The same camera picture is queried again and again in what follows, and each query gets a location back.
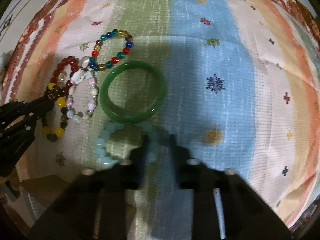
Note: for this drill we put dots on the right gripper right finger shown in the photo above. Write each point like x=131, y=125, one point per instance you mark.
x=245, y=214

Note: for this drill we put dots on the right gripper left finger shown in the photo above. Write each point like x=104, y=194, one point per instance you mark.
x=72, y=214

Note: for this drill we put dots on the green jade bangle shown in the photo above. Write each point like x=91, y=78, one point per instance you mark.
x=133, y=93

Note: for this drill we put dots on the brown floral bedspread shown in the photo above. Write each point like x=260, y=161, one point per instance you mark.
x=304, y=17

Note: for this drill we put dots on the striped colourful cloth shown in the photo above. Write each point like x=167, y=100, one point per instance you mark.
x=242, y=93

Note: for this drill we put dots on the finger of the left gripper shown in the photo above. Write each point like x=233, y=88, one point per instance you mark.
x=18, y=123

